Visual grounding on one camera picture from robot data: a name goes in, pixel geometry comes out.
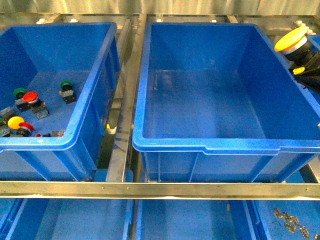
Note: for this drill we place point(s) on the red mushroom push button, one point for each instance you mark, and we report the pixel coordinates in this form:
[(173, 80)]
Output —
[(37, 106)]

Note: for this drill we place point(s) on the large yellow mushroom push button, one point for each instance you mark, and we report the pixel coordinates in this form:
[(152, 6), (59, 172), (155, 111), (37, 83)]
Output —
[(298, 49)]

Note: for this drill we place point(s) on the blue bin with buttons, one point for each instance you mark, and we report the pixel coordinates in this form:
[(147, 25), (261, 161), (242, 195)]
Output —
[(64, 146)]

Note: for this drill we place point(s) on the empty blue middle bin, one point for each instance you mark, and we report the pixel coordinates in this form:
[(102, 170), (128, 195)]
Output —
[(216, 103)]

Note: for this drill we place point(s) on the green push button pair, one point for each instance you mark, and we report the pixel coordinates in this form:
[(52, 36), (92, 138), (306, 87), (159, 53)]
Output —
[(67, 92)]

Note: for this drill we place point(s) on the lower blue bin middle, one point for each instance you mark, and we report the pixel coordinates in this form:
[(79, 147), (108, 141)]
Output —
[(192, 220)]

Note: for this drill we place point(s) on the red push button lower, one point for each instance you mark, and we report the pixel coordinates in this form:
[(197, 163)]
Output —
[(25, 129)]

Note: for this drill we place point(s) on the lower blue bin with parts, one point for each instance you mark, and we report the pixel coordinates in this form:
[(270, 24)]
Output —
[(261, 213)]

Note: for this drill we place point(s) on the yellow push button in bin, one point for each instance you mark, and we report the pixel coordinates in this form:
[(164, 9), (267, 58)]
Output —
[(11, 118)]

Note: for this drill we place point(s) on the green push button lower left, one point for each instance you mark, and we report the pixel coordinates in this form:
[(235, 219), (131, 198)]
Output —
[(4, 129)]

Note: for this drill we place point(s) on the small black metal parts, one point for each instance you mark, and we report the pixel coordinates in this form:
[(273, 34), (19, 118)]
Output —
[(297, 224)]

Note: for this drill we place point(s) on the lower blue bin left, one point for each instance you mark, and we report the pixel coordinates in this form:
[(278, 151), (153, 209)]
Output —
[(69, 219)]

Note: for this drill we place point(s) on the metal divider rail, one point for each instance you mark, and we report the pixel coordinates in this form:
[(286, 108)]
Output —
[(122, 141)]

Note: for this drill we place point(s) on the metal shelf front rail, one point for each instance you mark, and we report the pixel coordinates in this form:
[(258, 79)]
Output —
[(160, 191)]

